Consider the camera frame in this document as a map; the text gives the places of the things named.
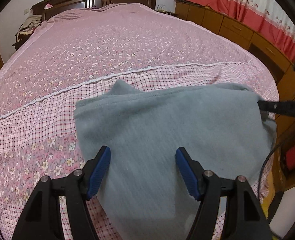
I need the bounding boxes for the grey fleece pants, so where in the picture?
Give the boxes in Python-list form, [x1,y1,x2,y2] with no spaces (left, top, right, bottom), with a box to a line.
[74,80,276,239]

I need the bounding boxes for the wooden drawer cabinet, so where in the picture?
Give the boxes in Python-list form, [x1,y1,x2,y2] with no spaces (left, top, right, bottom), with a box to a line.
[175,0,295,192]

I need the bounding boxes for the pink floral bedspread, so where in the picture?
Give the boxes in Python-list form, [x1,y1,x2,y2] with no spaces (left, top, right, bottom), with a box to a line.
[0,4,279,239]

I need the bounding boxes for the cream and red curtain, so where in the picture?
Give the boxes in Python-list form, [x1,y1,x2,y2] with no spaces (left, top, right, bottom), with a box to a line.
[185,0,295,60]

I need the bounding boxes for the pile of clothes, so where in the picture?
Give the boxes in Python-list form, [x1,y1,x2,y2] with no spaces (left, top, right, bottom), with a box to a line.
[12,15,42,50]

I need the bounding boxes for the black cable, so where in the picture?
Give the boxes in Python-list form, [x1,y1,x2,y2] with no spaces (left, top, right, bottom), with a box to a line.
[257,142,282,201]

